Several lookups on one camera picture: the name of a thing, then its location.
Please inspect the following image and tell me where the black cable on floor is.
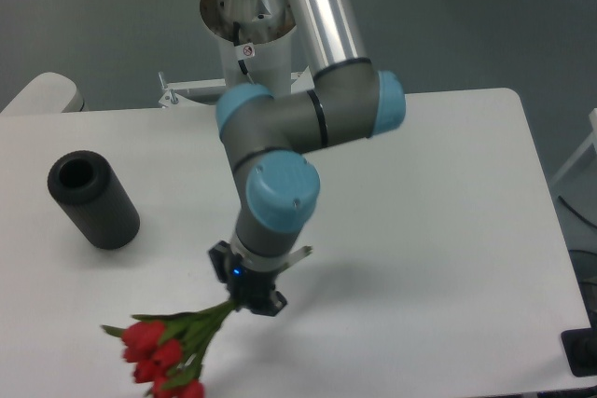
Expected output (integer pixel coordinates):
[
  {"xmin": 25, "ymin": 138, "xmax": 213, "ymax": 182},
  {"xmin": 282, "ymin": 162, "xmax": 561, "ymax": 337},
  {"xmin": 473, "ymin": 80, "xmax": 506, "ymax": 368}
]
[{"xmin": 558, "ymin": 195, "xmax": 597, "ymax": 227}]

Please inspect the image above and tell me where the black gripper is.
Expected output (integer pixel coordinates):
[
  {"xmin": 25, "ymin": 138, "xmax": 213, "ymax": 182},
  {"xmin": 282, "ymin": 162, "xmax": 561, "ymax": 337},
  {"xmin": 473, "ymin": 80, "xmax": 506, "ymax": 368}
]
[{"xmin": 208, "ymin": 240, "xmax": 287, "ymax": 317}]

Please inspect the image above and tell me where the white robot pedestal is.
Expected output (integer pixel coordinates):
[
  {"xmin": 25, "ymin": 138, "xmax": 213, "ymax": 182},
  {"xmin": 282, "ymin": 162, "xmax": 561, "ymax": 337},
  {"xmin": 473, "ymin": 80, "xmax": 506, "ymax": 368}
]
[{"xmin": 159, "ymin": 0, "xmax": 313, "ymax": 108}]

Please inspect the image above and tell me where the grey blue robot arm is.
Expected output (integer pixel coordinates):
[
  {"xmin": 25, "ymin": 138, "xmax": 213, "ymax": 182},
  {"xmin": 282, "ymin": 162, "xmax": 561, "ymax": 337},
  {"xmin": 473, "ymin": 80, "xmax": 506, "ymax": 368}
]
[{"xmin": 209, "ymin": 0, "xmax": 406, "ymax": 316}]

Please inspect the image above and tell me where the black device at table edge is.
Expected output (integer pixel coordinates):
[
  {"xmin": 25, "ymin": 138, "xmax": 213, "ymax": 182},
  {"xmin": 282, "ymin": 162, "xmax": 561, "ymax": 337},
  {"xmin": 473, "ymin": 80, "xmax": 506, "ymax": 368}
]
[{"xmin": 561, "ymin": 328, "xmax": 596, "ymax": 377}]

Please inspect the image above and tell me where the red tulip bouquet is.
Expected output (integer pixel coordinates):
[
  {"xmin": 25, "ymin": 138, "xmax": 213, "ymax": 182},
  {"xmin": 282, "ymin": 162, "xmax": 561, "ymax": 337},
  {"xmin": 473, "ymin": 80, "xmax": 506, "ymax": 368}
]
[{"xmin": 100, "ymin": 244, "xmax": 314, "ymax": 398}]

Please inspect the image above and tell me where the black ribbed cylinder vase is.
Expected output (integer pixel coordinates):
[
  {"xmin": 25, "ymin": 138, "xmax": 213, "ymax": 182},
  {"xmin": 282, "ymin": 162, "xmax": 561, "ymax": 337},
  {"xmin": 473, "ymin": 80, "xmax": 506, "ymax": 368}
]
[{"xmin": 47, "ymin": 150, "xmax": 140, "ymax": 250}]

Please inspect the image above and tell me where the white furniture frame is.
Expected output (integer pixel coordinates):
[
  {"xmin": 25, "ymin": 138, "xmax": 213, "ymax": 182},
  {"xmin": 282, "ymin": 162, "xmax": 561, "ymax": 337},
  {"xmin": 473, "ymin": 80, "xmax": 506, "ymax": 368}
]
[{"xmin": 548, "ymin": 109, "xmax": 596, "ymax": 196}]

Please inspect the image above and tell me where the white chair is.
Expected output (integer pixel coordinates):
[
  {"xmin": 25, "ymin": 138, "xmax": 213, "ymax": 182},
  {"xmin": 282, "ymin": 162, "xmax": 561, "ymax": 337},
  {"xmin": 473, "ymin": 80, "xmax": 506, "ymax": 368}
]
[{"xmin": 1, "ymin": 72, "xmax": 88, "ymax": 117}]

